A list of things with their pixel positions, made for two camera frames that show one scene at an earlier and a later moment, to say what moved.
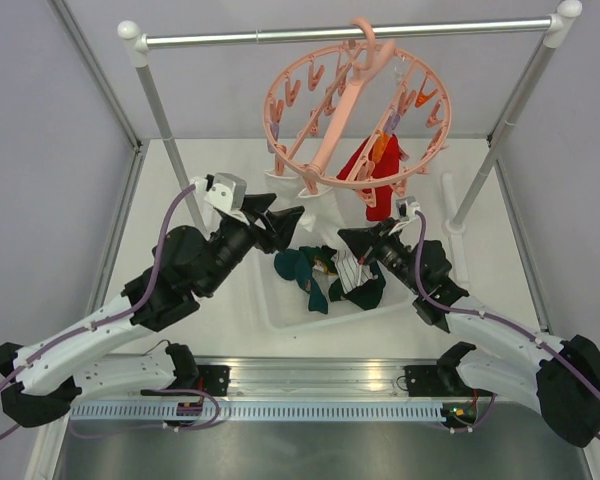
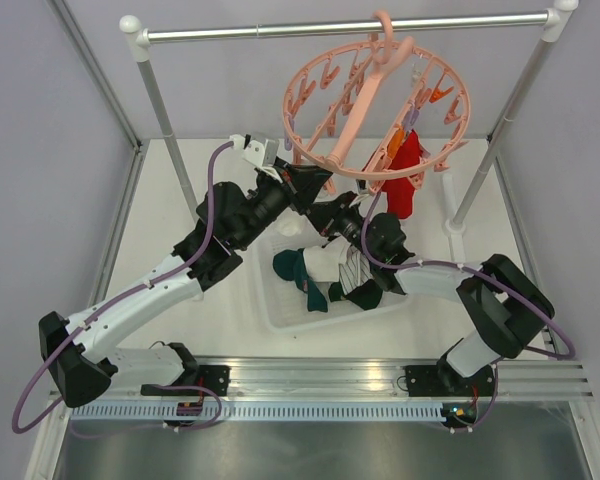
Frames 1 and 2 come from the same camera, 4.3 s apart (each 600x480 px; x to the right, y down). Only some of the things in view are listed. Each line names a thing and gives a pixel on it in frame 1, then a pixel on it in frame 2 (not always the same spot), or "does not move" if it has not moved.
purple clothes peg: (275, 129) → (288, 142)
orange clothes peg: (380, 146) → (395, 143)
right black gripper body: (387, 239) → (349, 223)
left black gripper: (283, 222) → (307, 182)
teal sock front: (292, 264) does not move
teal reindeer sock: (367, 295) does not move
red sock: (387, 166) → (400, 192)
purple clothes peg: (392, 123) → (412, 116)
